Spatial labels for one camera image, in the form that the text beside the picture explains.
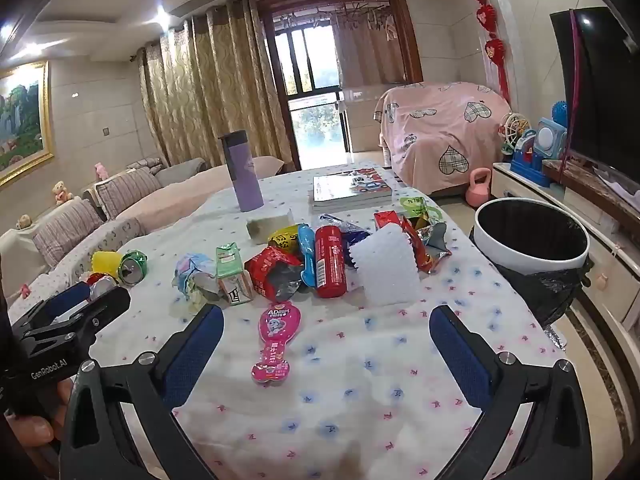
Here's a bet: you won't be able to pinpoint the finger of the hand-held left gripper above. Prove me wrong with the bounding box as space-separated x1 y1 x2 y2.
27 287 132 356
10 281 93 332

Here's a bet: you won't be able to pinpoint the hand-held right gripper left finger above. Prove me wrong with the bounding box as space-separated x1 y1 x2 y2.
60 304 226 480

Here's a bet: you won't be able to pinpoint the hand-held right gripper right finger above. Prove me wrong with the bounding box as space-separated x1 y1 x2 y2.
429 305 608 480

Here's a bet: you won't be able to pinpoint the green white drink carton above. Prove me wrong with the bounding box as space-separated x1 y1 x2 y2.
215 242 255 306

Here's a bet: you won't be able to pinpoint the white bin with black liner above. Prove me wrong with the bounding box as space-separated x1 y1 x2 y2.
469 198 596 331

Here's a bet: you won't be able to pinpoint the torn red foil wrapper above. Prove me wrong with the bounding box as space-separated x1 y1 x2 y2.
243 246 306 303

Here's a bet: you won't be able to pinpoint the yellow snack packet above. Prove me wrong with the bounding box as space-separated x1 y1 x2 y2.
267 225 303 261

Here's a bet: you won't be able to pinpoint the blue snack packet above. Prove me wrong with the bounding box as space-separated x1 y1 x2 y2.
297 222 321 288

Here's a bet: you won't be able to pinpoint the red cylindrical can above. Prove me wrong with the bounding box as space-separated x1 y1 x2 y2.
314 225 348 299

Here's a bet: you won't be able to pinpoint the person's left hand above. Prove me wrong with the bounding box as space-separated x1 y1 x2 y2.
4 379 76 456

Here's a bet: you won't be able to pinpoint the crushed red silver can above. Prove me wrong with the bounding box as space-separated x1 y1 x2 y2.
80 271 118 301

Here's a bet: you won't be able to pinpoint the yellow plastic cup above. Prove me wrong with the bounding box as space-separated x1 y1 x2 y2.
90 251 123 277

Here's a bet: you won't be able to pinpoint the green drink can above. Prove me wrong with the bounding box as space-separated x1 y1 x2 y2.
117 250 149 288

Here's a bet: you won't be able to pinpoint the striped pillow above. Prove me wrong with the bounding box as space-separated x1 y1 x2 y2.
95 167 163 221
32 199 106 268

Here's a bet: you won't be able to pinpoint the crumpled light blue wrapper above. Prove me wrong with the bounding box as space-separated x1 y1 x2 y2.
172 252 221 306

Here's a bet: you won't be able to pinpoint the pink toy-shaped package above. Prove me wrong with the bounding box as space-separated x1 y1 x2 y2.
251 301 304 388

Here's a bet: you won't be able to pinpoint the white dotted tablecloth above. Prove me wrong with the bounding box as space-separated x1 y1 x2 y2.
10 162 556 480

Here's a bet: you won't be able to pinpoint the red silver foil snack bag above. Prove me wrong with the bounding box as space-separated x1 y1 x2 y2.
400 217 453 275

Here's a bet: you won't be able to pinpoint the white foam block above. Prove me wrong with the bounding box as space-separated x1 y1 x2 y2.
348 223 422 307

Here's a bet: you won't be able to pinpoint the pink covered sofa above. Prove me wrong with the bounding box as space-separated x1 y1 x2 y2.
0 156 286 311

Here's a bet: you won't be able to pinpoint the white tissue block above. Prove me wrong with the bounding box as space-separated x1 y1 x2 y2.
246 208 296 246

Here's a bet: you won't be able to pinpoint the grey folded blanket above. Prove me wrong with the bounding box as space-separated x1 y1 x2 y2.
125 156 168 172

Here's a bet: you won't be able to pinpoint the green snack bag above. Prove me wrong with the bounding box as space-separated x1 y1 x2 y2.
397 196 446 233

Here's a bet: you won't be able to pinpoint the small red snack packet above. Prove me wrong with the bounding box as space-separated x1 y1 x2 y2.
373 210 416 233

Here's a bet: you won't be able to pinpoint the dark blue foil wrapper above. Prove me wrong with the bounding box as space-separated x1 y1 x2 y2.
342 227 373 256

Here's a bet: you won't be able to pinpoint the pink kettlebell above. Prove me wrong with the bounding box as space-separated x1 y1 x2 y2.
466 167 493 206

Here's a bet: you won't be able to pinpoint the cream television cabinet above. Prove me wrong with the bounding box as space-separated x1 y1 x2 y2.
492 160 640 331

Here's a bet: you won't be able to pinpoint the purple thermos bottle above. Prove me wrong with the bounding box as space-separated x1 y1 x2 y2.
218 130 265 213

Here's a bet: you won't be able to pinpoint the framed landscape painting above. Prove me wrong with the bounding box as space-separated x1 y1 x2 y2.
0 60 55 186

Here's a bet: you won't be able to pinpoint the blue toy machine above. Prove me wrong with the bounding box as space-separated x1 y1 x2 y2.
510 117 568 188

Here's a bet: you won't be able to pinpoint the toy ferris wheel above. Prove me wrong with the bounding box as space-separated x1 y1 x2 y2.
497 112 523 156

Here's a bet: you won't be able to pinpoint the pink heart-print blanket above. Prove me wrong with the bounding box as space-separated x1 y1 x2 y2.
374 81 512 200

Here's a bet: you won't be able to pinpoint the gold patterned curtains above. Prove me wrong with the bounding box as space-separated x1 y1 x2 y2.
137 0 296 171

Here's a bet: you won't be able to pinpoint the black television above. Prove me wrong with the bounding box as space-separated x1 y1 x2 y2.
550 6 640 183

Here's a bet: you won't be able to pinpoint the pink hula hoop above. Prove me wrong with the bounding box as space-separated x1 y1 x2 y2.
557 9 583 201

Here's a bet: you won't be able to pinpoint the pink balcony curtain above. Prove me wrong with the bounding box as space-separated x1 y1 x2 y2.
332 7 408 86

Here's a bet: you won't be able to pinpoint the wooden framed balcony door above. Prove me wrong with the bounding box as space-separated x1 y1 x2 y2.
255 0 426 171

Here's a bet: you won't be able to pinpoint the red hanging decoration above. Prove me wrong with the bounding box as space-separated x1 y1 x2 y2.
457 0 512 103

